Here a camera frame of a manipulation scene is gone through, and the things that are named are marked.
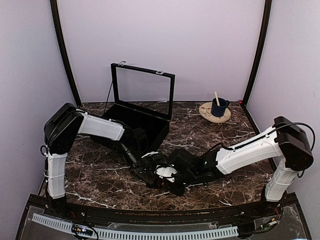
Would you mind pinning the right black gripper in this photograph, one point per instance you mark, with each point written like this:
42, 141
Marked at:
178, 191

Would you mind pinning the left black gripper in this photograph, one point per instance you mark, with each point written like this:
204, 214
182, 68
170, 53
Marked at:
145, 166

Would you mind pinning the argyle patterned sock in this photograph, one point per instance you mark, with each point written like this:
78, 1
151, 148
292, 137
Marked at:
160, 183

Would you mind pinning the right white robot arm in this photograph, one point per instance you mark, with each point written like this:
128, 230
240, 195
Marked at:
284, 139

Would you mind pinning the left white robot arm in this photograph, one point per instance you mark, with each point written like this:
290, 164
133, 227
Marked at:
60, 132

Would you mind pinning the black display box with lid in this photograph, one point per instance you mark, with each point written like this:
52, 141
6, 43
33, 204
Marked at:
143, 100

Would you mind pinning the dark blue mug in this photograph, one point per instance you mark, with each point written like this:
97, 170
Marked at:
219, 111

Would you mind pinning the wooden stick in mug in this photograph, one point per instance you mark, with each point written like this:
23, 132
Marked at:
217, 98

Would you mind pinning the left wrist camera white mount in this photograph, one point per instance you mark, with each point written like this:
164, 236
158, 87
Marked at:
149, 154

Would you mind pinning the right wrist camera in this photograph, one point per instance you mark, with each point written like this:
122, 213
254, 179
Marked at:
182, 160

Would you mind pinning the white slotted cable duct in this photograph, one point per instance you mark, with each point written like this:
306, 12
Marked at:
82, 232

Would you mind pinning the black front rail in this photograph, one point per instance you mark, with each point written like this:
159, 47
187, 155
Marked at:
239, 214

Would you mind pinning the left black corner post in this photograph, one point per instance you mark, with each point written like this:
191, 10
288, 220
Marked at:
63, 51

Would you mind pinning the black corner post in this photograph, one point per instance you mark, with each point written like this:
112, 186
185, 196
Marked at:
63, 51
258, 52

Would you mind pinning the right black corner post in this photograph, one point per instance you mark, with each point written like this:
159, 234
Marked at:
258, 52

